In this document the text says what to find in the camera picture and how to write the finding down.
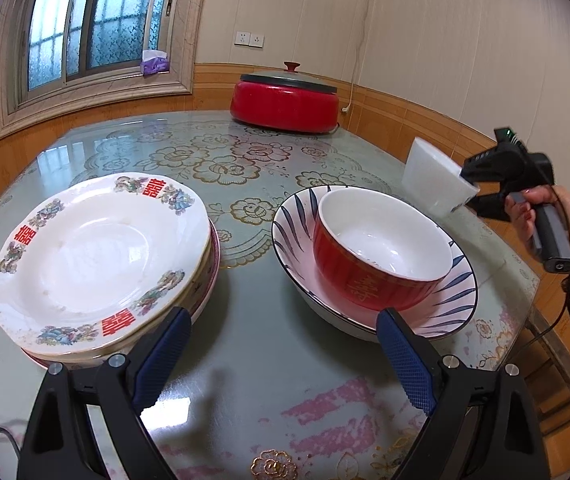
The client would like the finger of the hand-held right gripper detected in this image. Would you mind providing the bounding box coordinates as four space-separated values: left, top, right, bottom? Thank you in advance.
460 151 508 189
466 191 513 221

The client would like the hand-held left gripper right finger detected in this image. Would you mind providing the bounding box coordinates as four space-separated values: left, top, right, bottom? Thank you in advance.
375 308 551 480

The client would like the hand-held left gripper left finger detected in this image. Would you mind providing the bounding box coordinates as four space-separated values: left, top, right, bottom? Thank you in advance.
16 306 193 480

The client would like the small plain white bowl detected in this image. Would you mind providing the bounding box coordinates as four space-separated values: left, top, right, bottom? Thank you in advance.
402 136 481 219

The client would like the pink rimmed plate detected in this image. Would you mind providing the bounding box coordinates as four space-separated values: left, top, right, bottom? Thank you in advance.
21 222 222 371

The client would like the red bowl white inside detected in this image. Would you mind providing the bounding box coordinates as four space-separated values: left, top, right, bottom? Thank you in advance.
312 188 453 312

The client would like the blue striped white bowl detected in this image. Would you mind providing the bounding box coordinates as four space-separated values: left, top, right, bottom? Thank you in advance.
271 186 477 343

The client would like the wooden chair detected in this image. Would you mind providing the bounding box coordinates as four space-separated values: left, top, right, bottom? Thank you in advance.
515 305 570 436

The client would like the red electric cooking pot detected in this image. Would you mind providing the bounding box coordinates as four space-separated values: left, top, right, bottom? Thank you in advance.
230 80 341 135

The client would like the grey pot lid red knob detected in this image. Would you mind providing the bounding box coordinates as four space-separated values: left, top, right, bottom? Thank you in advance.
240 61 338 95

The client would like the purple tissue box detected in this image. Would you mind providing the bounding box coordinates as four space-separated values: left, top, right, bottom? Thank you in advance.
141 50 170 77

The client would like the window with patterned glass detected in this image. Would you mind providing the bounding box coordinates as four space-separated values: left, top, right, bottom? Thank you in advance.
0 0 211 138

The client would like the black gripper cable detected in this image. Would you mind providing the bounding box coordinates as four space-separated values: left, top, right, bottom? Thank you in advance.
515 272 568 361

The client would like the white power cord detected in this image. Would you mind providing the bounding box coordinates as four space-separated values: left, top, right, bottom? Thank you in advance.
341 0 372 117

